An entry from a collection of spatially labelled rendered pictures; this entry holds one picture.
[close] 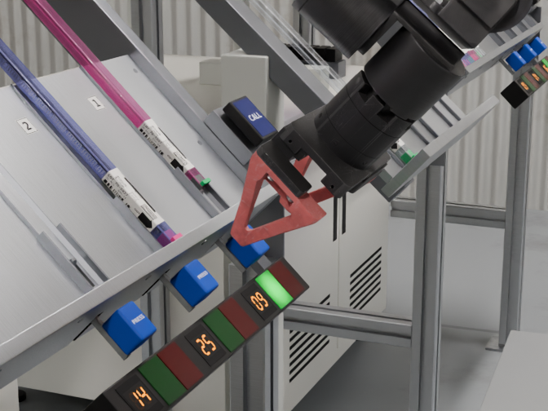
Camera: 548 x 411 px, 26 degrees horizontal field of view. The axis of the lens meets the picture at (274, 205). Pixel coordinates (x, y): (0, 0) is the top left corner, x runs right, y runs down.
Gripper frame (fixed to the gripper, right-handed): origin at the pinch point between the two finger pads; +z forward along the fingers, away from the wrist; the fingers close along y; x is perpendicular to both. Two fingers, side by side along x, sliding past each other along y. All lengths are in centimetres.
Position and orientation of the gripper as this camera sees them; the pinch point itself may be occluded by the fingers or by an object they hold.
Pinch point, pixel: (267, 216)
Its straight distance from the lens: 94.5
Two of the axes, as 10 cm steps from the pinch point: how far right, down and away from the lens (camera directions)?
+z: -6.3, 6.3, 4.6
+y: -3.9, 2.6, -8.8
